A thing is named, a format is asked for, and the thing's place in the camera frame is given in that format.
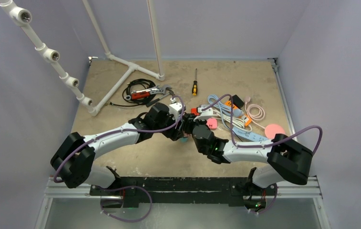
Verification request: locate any orange power strip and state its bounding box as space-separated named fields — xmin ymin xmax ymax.
xmin=225 ymin=101 xmax=252 ymax=127

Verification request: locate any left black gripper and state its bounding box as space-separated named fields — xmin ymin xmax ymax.
xmin=153 ymin=110 xmax=183 ymax=140

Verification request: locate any yellow black screwdriver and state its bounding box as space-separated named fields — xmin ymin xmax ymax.
xmin=192 ymin=68 xmax=198 ymax=96

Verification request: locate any black handled hammer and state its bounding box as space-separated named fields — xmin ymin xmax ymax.
xmin=145 ymin=89 xmax=174 ymax=107

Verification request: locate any white cable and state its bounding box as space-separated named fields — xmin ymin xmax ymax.
xmin=213 ymin=109 xmax=254 ymax=133

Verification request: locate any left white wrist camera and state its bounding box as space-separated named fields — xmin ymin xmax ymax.
xmin=168 ymin=102 xmax=183 ymax=121

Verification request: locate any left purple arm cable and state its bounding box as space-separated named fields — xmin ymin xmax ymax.
xmin=52 ymin=94 xmax=186 ymax=224

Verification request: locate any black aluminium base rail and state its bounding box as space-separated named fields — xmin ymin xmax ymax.
xmin=44 ymin=177 xmax=322 ymax=208

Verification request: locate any white PVC pipe frame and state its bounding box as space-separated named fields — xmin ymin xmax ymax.
xmin=0 ymin=0 xmax=165 ymax=117

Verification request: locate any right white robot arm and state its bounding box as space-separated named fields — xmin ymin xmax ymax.
xmin=185 ymin=119 xmax=313 ymax=194

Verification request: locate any black power adapter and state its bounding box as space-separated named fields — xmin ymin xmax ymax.
xmin=232 ymin=94 xmax=245 ymax=110

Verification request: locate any light blue cable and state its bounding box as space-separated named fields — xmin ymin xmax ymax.
xmin=207 ymin=94 xmax=244 ymax=118

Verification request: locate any pink round disc charger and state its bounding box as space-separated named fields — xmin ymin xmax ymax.
xmin=264 ymin=124 xmax=286 ymax=139

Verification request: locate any teal small block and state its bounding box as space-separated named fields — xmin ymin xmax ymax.
xmin=180 ymin=137 xmax=189 ymax=143

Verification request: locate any light blue power strip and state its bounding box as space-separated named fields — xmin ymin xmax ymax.
xmin=232 ymin=126 xmax=268 ymax=142

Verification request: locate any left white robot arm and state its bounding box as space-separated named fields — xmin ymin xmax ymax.
xmin=50 ymin=102 xmax=185 ymax=195

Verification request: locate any red cube socket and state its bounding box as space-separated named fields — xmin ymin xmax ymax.
xmin=190 ymin=108 xmax=199 ymax=116

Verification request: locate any red handled adjustable wrench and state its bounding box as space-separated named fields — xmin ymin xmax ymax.
xmin=124 ymin=84 xmax=172 ymax=101

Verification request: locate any pink plug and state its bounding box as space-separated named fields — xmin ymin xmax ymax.
xmin=244 ymin=96 xmax=251 ymax=103

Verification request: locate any pink square small box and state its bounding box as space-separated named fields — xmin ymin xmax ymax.
xmin=206 ymin=118 xmax=218 ymax=130

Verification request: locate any pink cable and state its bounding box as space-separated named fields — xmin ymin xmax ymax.
xmin=245 ymin=99 xmax=267 ymax=130

